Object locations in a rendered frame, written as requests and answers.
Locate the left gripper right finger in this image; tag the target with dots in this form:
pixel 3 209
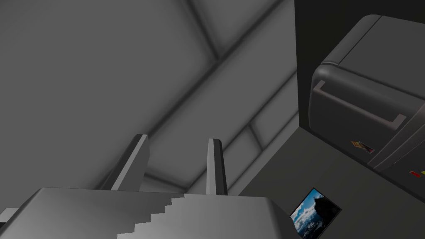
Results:
pixel 215 169

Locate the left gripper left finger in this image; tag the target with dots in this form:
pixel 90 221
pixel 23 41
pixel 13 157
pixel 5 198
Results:
pixel 131 167

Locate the blue mountain wall picture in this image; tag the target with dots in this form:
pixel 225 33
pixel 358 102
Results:
pixel 314 214

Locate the dark grey refrigerator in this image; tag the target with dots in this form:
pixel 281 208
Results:
pixel 375 89

